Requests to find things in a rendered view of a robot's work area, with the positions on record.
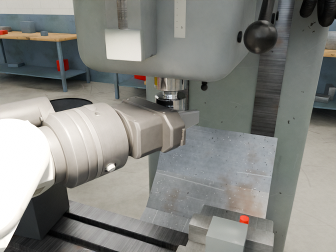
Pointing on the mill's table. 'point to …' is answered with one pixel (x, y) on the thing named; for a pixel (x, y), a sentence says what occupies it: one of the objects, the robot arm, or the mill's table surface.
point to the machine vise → (194, 236)
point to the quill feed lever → (261, 31)
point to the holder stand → (43, 212)
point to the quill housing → (173, 38)
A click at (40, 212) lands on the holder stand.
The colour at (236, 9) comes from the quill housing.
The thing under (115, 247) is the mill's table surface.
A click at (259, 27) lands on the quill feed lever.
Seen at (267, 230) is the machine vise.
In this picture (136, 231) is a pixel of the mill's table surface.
